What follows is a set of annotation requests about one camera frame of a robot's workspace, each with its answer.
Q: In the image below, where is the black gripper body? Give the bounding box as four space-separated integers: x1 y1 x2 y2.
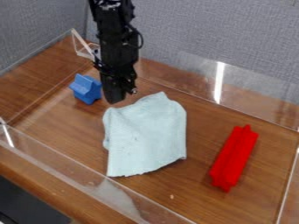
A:
93 57 136 95

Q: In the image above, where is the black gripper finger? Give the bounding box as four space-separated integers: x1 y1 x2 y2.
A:
100 75 115 104
113 80 127 102

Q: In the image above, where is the light blue cloth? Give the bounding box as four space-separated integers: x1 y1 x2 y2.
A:
103 92 187 177

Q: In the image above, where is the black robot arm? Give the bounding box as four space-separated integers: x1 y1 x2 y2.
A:
88 0 144 104

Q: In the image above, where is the red object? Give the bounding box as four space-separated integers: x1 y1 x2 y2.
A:
210 125 259 192

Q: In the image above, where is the blue star-shaped block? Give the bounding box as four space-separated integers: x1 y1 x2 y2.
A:
69 73 101 105

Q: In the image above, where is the clear acrylic front barrier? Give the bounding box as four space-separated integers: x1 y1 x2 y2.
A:
0 118 195 224

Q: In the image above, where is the clear acrylic barrier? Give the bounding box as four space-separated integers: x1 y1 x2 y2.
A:
275 146 299 224
108 46 299 132
0 118 195 224

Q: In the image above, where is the clear acrylic back barrier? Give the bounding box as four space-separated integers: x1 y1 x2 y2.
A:
108 46 299 132

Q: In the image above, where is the clear acrylic right barrier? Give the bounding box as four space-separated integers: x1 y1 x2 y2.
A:
275 146 299 224

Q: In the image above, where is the clear acrylic corner bracket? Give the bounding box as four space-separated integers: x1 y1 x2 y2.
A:
71 29 100 61

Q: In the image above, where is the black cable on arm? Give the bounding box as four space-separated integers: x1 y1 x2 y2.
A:
127 24 145 50

